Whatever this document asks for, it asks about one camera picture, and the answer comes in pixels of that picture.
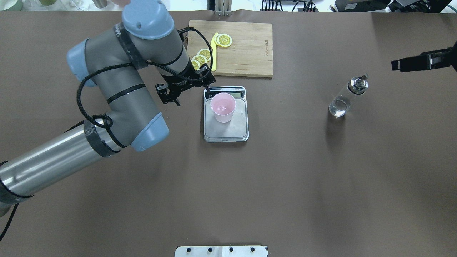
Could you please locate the aluminium frame post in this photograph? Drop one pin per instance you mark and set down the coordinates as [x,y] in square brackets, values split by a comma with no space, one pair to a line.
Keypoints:
[223,8]

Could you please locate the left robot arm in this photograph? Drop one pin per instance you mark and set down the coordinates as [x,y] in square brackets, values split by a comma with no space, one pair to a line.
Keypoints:
[118,109]

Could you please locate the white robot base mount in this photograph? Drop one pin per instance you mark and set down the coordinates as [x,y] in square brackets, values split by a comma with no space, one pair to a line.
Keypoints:
[222,251]

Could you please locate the yellow plastic knife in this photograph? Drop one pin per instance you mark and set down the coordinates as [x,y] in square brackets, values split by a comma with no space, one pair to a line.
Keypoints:
[214,52]

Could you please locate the silver digital kitchen scale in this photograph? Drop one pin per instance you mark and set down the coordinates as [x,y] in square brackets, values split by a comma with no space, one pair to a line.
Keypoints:
[225,128]

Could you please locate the black label box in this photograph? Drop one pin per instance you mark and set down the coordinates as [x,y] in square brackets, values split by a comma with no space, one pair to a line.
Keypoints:
[361,5]

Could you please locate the lemon slice under knife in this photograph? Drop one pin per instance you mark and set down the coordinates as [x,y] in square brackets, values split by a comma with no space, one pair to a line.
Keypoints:
[223,40]

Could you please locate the bamboo cutting board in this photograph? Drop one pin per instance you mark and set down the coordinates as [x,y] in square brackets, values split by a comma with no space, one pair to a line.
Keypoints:
[251,53]

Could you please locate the lemon slice near handle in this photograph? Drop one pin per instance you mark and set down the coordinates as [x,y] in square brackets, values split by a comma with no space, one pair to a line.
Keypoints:
[195,64]

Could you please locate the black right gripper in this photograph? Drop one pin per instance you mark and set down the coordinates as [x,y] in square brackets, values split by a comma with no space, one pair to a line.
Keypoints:
[410,63]

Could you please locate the glass sauce bottle steel top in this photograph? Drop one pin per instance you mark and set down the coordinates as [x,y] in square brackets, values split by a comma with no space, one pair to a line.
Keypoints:
[342,102]

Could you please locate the pink plastic cup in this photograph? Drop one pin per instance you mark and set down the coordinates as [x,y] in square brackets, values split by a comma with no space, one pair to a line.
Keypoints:
[223,106]

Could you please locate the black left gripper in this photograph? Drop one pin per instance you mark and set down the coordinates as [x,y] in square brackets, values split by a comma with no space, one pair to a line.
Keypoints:
[179,85]

